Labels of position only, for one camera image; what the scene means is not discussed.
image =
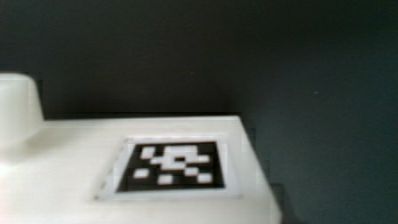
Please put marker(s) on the white front drawer tray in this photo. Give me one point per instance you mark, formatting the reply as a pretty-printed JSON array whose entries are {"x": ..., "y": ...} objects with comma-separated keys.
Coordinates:
[{"x": 124, "y": 171}]

